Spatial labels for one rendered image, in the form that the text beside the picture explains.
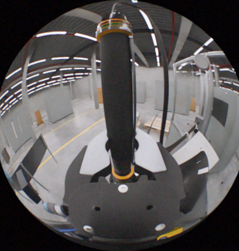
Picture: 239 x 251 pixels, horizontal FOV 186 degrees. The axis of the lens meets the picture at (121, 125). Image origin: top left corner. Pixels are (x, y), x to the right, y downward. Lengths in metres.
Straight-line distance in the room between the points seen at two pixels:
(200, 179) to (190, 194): 0.04
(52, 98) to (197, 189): 6.27
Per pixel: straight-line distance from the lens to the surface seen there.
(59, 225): 0.43
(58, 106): 6.31
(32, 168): 1.95
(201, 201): 0.96
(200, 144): 0.53
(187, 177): 0.24
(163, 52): 0.16
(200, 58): 0.80
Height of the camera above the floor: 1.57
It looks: 27 degrees down
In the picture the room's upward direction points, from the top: 3 degrees counter-clockwise
